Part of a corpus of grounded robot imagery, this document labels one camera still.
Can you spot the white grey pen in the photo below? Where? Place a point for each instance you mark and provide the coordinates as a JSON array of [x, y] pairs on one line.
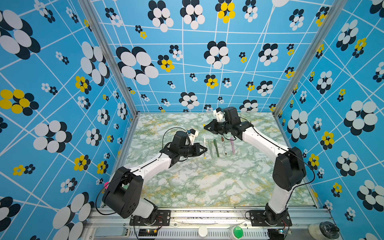
[[224, 146]]

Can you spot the plush toy with glasses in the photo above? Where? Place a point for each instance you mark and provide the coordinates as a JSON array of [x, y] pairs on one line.
[[105, 187]]

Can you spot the tape roll spool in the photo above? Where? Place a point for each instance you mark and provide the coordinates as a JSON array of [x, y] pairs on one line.
[[324, 231]]

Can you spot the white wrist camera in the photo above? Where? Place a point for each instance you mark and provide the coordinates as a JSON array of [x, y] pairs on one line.
[[192, 134], [219, 115]]

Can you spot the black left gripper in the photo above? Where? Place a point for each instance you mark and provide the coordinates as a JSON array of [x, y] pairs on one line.
[[196, 152]]

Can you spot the white round button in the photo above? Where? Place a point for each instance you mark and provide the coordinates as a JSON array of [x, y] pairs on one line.
[[202, 232]]

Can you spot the aluminium corner post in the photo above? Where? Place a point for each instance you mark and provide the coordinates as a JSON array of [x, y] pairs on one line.
[[323, 31], [102, 41]]

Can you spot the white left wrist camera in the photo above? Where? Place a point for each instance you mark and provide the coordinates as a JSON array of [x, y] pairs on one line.
[[192, 134]]

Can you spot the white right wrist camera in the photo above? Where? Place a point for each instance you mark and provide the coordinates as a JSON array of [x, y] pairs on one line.
[[219, 115]]

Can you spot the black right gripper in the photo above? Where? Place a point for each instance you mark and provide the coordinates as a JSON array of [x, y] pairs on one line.
[[213, 124]]

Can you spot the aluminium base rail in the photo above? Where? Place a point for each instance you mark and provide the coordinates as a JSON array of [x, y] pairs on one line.
[[183, 224]]

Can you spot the white marker pen yellow end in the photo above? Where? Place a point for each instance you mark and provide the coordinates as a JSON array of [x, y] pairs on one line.
[[205, 147]]

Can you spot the green push button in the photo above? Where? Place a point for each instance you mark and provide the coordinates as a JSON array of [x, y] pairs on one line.
[[236, 233]]

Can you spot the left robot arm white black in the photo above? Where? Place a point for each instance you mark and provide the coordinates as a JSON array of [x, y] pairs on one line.
[[123, 193]]

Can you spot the pink pen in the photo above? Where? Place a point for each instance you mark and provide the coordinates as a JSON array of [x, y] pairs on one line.
[[233, 146]]

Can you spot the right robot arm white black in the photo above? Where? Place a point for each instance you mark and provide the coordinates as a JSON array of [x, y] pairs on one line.
[[289, 167]]

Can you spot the dark green pen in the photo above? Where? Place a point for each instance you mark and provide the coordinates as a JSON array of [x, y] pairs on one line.
[[216, 148]]

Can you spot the aluminium corner post left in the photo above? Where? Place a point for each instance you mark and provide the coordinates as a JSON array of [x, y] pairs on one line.
[[102, 41]]

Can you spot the aluminium corner post right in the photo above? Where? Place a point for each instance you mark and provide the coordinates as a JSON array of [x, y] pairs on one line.
[[323, 31]]

